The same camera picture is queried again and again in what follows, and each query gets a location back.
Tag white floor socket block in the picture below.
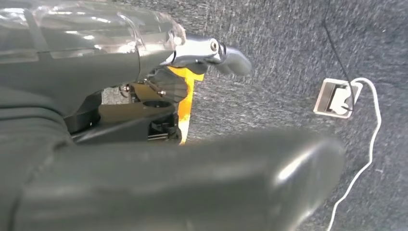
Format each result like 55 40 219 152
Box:
313 78 363 119

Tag yellow floor tape square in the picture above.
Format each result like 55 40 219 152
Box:
167 66 204 146

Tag white power cable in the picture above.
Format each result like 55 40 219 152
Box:
326 77 382 231

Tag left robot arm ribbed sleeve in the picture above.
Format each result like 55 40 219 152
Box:
0 86 76 231

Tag black floor cable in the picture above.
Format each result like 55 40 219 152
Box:
322 0 355 112

